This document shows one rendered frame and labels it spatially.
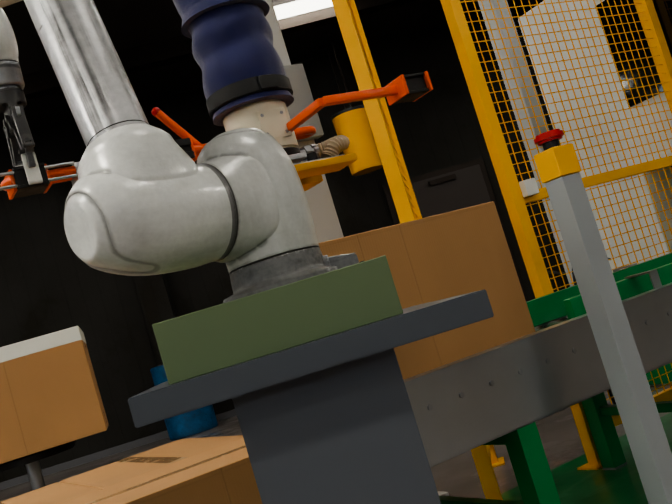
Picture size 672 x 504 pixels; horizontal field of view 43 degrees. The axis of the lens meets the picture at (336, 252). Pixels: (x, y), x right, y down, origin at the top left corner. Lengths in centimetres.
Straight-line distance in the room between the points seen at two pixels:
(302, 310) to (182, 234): 20
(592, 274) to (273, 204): 92
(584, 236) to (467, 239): 37
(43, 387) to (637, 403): 212
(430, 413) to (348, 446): 65
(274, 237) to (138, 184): 24
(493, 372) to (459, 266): 34
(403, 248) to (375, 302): 93
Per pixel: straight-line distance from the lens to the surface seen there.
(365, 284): 120
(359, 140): 1002
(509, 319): 231
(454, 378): 196
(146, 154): 126
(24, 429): 334
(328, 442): 128
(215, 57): 223
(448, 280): 220
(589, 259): 203
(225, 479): 186
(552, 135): 205
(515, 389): 206
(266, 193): 133
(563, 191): 203
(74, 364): 333
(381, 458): 130
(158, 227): 121
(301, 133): 228
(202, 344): 119
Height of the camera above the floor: 77
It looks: 4 degrees up
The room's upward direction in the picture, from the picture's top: 17 degrees counter-clockwise
